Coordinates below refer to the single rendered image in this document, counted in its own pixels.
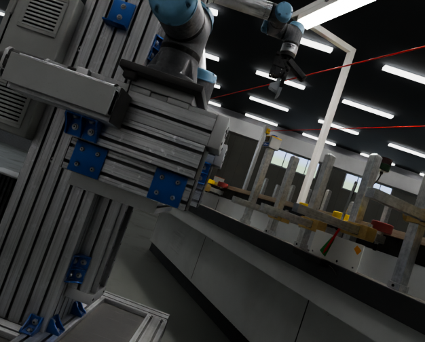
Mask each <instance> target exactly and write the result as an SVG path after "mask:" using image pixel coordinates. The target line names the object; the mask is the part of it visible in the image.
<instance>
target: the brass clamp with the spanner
mask: <svg viewBox="0 0 425 342"><path fill-rule="evenodd" d="M345 221H346V222H348V223H352V224H353V225H356V226H359V227H360V229H359V231H358V235H357V234H354V233H350V232H349V231H345V230H343V229H340V231H341V232H342V233H345V234H348V235H351V236H354V237H356V238H359V239H362V240H366V241H368V242H372V243H373V242H374V239H375V236H376V233H377V229H374V228H371V227H368V226H365V225H361V224H358V223H353V222H351V221H347V220H345Z"/></svg>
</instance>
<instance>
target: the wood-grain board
mask: <svg viewBox="0 0 425 342"><path fill-rule="evenodd" d="M227 189H229V190H232V191H236V192H238V193H243V194H245V195H250V194H251V191H247V190H244V189H239V188H237V187H232V186H229V185H228V187H227ZM258 198H259V199H263V200H267V201H269V202H274V203H275V201H276V198H275V197H270V196H267V195H262V194H259V196H258ZM293 204H294V203H293V202H288V201H286V202H285V204H284V205H285V206H288V207H290V208H292V207H293ZM318 211H320V212H323V213H325V214H328V215H331V216H332V214H333V213H330V212H326V211H323V210H318ZM361 224H362V225H365V226H368V224H370V223H367V222H364V221H362V223H361ZM405 234H406V233H405V232H402V231H397V230H394V229H393V231H392V235H388V234H385V233H384V235H388V236H391V237H394V238H398V239H401V240H404V237H405ZM420 245H422V246H425V237H423V238H422V241H421V244H420Z"/></svg>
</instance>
